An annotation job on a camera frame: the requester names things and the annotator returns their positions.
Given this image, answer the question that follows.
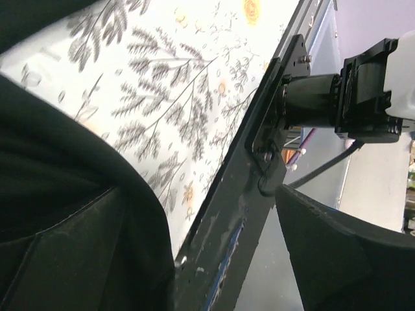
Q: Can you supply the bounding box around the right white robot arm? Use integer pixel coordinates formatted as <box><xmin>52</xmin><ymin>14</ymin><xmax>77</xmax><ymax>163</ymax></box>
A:
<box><xmin>278</xmin><ymin>31</ymin><xmax>414</xmax><ymax>144</ymax></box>

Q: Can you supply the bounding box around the black t-shirt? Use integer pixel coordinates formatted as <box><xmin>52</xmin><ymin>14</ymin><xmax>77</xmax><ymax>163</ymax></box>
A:
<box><xmin>0</xmin><ymin>0</ymin><xmax>178</xmax><ymax>311</ymax></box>

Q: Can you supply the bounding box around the floral tablecloth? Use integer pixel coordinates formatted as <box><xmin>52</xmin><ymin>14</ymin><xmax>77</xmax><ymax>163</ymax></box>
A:
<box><xmin>1</xmin><ymin>1</ymin><xmax>297</xmax><ymax>253</ymax></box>

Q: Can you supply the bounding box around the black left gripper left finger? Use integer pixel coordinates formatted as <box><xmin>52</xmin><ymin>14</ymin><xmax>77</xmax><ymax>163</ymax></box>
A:
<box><xmin>1</xmin><ymin>189</ymin><xmax>125</xmax><ymax>310</ymax></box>

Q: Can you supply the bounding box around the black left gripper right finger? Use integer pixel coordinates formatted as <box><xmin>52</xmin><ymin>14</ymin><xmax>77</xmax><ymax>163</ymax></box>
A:
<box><xmin>275</xmin><ymin>185</ymin><xmax>414</xmax><ymax>310</ymax></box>

